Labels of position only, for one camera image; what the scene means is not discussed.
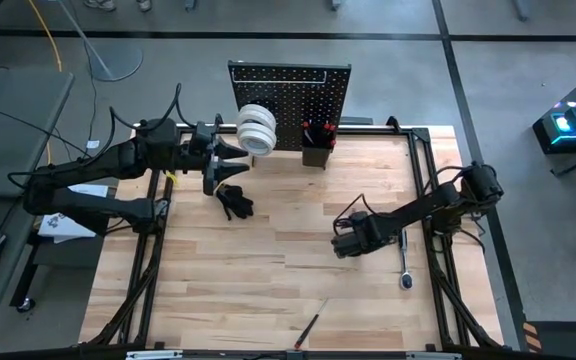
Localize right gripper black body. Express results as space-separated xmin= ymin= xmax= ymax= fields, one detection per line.
xmin=331 ymin=210 xmax=387 ymax=260

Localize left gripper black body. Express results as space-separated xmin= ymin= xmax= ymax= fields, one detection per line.
xmin=180 ymin=139 xmax=218 ymax=174

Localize black backpack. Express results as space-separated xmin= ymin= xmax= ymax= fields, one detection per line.
xmin=215 ymin=183 xmax=255 ymax=222

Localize black-handled chrome ratchet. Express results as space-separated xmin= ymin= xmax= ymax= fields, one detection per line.
xmin=398 ymin=227 xmax=414 ymax=291

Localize black perforated peg board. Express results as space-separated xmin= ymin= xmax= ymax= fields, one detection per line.
xmin=227 ymin=60 xmax=353 ymax=152

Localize black plastic hanging bin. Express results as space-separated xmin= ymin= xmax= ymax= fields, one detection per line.
xmin=300 ymin=122 xmax=339 ymax=170

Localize gray round-base floor stand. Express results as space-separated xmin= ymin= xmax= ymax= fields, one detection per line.
xmin=55 ymin=0 xmax=144 ymax=83

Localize white printed paper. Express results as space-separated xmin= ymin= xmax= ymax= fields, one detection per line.
xmin=36 ymin=183 xmax=110 ymax=245

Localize person's feet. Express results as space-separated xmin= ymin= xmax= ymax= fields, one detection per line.
xmin=83 ymin=0 xmax=153 ymax=14

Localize gray side desk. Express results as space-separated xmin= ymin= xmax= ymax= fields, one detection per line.
xmin=0 ymin=67 xmax=75 ymax=324

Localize black mat with orange stripes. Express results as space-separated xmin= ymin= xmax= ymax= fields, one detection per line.
xmin=521 ymin=319 xmax=576 ymax=360

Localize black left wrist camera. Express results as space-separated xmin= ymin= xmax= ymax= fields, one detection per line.
xmin=193 ymin=121 xmax=218 ymax=149

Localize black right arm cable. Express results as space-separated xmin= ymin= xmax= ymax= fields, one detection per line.
xmin=332 ymin=192 xmax=385 ymax=236

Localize black metal table frame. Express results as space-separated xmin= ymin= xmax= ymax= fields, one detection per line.
xmin=80 ymin=113 xmax=507 ymax=360

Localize yellow cable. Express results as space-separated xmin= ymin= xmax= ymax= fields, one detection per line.
xmin=26 ymin=0 xmax=64 ymax=166

